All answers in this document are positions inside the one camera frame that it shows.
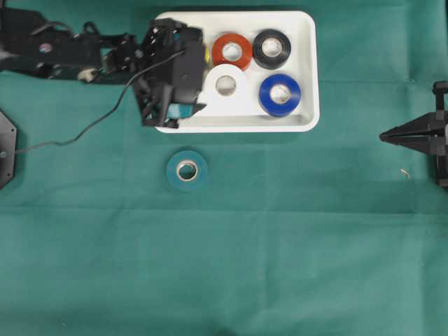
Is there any red tape roll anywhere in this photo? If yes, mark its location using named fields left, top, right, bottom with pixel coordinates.
left=212, top=33, right=253, bottom=71

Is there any green tape roll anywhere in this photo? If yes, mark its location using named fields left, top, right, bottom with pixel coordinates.
left=166, top=150, right=208, bottom=192

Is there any thin black camera cable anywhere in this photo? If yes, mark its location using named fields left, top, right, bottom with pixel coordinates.
left=13, top=48, right=186, bottom=153

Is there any green table cloth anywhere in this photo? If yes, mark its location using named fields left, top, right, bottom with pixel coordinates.
left=1, top=1, right=447, bottom=335

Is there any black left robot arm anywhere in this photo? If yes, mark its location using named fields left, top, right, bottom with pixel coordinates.
left=1, top=7, right=207, bottom=128

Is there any white plastic tray case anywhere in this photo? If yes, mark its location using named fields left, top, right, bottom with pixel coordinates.
left=158, top=10, right=320, bottom=133

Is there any yellow tape roll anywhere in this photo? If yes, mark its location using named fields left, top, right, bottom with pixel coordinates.
left=204, top=45, right=211, bottom=68

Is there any blue tape roll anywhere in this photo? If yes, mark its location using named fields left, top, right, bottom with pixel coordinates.
left=258, top=73, right=301, bottom=118

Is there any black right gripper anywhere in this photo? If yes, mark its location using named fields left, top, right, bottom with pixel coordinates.
left=379, top=81, right=447, bottom=190

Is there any black tape roll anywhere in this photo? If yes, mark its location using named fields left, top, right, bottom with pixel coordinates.
left=252, top=29, right=291, bottom=70

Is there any white tape roll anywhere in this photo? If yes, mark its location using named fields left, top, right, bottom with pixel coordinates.
left=198, top=64, right=250, bottom=117

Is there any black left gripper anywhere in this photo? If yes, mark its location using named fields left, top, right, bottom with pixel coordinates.
left=132, top=18, right=207, bottom=127

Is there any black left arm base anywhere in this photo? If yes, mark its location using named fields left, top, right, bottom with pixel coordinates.
left=0, top=111, right=18, bottom=189

